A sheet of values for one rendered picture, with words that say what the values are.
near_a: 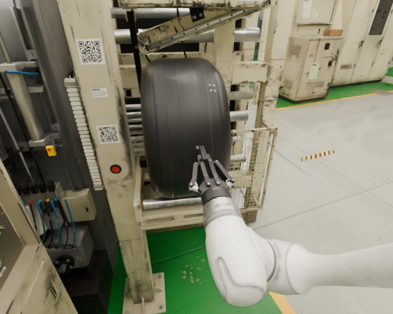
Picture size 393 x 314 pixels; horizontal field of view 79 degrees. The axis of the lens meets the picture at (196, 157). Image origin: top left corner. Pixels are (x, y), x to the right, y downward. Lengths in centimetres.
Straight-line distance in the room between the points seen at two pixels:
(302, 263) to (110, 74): 78
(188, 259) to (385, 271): 166
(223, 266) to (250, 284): 6
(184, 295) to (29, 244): 109
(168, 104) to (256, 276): 54
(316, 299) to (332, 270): 146
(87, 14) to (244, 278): 81
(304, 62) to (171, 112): 463
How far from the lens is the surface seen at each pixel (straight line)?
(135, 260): 145
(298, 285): 58
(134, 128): 138
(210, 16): 129
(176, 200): 106
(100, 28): 88
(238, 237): 49
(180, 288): 186
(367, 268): 46
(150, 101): 79
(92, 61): 89
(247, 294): 48
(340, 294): 208
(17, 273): 103
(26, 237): 106
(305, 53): 524
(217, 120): 78
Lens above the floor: 161
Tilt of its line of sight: 31 degrees down
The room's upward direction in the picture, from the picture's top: straight up
